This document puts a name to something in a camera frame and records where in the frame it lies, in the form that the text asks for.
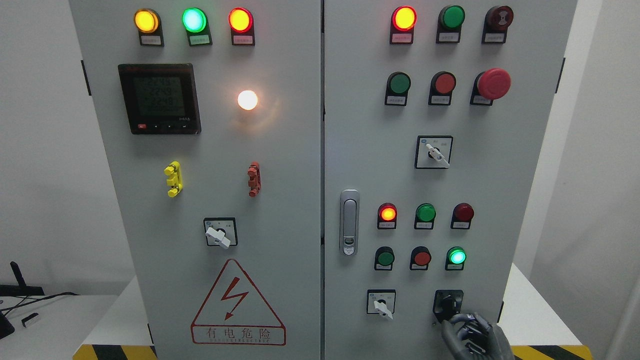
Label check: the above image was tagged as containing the red push button lower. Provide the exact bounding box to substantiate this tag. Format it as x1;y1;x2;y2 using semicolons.
409;246;432;271

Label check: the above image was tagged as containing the yellow terminal connector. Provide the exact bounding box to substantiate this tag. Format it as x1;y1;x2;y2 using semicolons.
163;161;183;198

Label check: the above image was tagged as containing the green lit indicator light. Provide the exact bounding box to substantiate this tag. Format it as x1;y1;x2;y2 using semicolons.
182;7;212;47

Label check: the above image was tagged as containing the green indicator light middle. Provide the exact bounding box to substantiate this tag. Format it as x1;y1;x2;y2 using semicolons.
414;203;437;230

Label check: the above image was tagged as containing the black rotary knob switch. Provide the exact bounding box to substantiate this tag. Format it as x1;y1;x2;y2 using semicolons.
432;289;464;323

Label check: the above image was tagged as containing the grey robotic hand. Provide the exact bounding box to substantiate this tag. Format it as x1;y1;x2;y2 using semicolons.
441;313;515;360

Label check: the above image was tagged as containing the red lit light top right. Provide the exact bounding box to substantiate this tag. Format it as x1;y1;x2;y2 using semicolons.
390;6;418;44

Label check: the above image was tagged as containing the small white usb dongle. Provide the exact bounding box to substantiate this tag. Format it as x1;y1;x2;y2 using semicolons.
21;312;41;328

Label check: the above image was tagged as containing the green indicator light top right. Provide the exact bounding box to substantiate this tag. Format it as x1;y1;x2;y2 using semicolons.
435;5;466;44

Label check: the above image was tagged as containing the black object at left edge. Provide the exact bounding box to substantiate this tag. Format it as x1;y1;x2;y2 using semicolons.
0;313;15;340

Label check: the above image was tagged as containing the red push button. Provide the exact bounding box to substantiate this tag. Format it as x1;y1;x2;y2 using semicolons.
409;246;432;271
428;71;457;106

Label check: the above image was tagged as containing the red electric hazard warning sticker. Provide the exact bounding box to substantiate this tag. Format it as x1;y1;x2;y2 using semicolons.
190;259;287;346

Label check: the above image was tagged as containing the black cable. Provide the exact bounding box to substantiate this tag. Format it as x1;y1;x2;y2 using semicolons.
0;292;80;317

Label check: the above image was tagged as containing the red emergency stop button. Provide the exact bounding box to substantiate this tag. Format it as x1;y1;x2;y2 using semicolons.
470;67;512;106

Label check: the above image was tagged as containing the white glowing indicator light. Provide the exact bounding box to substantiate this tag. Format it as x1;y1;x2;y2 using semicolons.
237;89;259;111

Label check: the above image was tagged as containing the white selector switch upper right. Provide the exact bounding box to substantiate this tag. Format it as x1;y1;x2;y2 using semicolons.
414;136;454;169

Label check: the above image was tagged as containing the red lit indicator light left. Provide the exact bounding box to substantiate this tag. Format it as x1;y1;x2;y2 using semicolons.
228;7;255;46

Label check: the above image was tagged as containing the red terminal connector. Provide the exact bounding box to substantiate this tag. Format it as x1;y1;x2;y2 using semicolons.
247;161;262;198

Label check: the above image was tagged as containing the white selector switch lower right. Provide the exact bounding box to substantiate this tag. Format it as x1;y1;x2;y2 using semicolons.
366;289;397;321

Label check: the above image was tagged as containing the white selector switch left door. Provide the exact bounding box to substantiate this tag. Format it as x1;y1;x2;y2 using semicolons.
203;217;238;249

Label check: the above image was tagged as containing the red push button upper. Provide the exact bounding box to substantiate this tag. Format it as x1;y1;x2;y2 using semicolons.
428;71;457;106

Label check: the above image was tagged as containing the black digital power meter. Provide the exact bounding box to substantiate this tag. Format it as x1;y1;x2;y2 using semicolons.
118;63;201;135

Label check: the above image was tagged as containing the green push button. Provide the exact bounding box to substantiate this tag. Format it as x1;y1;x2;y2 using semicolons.
384;71;411;107
374;246;396;271

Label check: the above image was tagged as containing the red lit light middle left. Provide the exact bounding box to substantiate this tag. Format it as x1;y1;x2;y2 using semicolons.
377;202;398;230

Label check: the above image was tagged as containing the white platform with hazard stripes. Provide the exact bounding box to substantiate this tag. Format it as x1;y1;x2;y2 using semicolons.
73;265;593;360

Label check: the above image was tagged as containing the silver cabinet door handle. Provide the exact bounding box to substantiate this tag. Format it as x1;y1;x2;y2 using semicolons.
339;189;361;256

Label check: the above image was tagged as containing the white selector switch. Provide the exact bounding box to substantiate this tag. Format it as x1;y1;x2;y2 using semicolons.
366;289;397;321
414;136;454;169

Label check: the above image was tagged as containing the yellow indicator light top left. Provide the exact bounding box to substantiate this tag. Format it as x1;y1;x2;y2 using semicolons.
134;7;164;47

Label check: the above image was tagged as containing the black device with antenna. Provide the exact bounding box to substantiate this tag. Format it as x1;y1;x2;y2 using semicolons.
0;260;45;297

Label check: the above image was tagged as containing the grey electrical control cabinet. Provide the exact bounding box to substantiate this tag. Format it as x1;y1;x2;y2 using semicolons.
70;0;577;360

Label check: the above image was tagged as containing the green push button upper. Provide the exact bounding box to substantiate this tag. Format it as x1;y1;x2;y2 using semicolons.
384;71;411;107

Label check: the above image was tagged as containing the red indicator light middle right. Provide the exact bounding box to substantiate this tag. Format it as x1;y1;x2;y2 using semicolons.
450;202;475;230

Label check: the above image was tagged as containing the green push button lower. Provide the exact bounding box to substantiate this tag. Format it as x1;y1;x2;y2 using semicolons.
374;246;396;271

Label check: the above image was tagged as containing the green indicator light lower right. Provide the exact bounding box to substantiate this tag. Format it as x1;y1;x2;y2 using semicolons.
445;246;467;271

